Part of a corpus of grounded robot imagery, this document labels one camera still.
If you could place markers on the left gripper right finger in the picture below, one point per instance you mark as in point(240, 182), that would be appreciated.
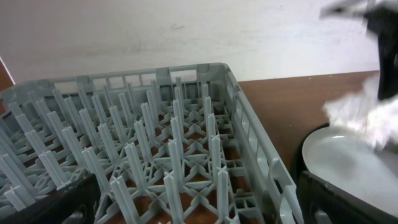
point(322, 202)

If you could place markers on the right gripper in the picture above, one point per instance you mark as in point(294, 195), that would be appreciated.
point(381, 21)

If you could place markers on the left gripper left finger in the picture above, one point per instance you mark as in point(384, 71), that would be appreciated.
point(82, 195)

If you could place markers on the white napkin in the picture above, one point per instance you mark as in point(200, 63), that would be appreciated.
point(371, 120)

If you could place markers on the grey dishwasher rack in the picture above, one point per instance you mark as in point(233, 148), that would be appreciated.
point(167, 145)

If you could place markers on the round black tray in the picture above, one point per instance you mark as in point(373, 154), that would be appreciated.
point(298, 165)

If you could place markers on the grey plate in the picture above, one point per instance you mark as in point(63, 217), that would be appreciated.
point(347, 162)

